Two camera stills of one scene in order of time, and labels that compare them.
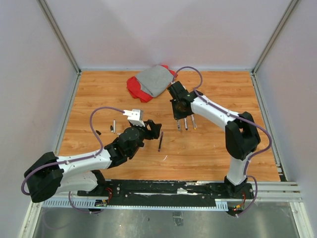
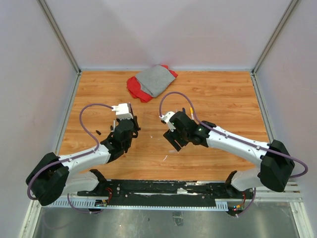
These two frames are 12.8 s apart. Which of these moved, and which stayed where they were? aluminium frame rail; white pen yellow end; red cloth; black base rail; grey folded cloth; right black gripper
Moved: right black gripper; white pen yellow end
Stayed: aluminium frame rail; red cloth; grey folded cloth; black base rail
